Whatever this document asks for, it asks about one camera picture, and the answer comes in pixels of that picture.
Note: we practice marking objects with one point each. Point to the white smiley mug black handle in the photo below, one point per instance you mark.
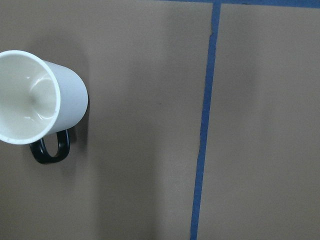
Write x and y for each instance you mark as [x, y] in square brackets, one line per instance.
[39, 102]

